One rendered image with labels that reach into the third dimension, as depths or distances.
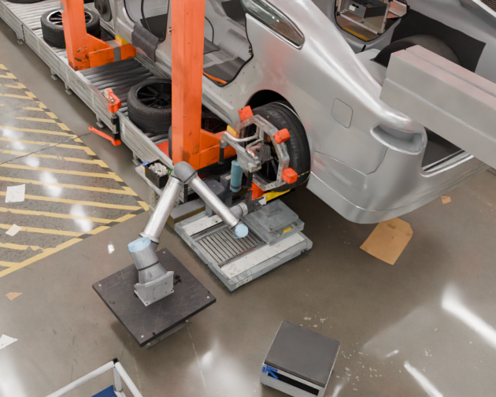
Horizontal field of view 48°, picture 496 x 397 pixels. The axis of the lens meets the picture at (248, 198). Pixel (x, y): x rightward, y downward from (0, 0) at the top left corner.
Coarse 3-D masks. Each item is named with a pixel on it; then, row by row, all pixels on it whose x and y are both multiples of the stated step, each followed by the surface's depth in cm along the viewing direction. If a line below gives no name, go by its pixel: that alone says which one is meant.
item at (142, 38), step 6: (138, 24) 534; (138, 30) 533; (144, 30) 526; (132, 36) 541; (138, 36) 534; (144, 36) 527; (150, 36) 520; (132, 42) 545; (138, 42) 536; (144, 42) 527; (150, 42) 521; (156, 42) 514; (144, 48) 530; (150, 48) 521; (156, 48) 516; (150, 54) 525
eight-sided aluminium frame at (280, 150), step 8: (248, 120) 409; (256, 120) 401; (264, 120) 402; (240, 128) 421; (264, 128) 397; (272, 128) 394; (240, 136) 427; (272, 136) 392; (240, 144) 436; (280, 144) 395; (280, 152) 392; (280, 160) 394; (288, 160) 396; (280, 168) 398; (256, 176) 435; (280, 176) 401; (256, 184) 431; (264, 184) 426; (272, 184) 413; (280, 184) 407
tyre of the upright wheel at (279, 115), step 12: (264, 108) 406; (276, 108) 404; (276, 120) 396; (288, 120) 397; (300, 132) 396; (288, 144) 395; (300, 144) 395; (300, 156) 396; (300, 168) 400; (300, 180) 412
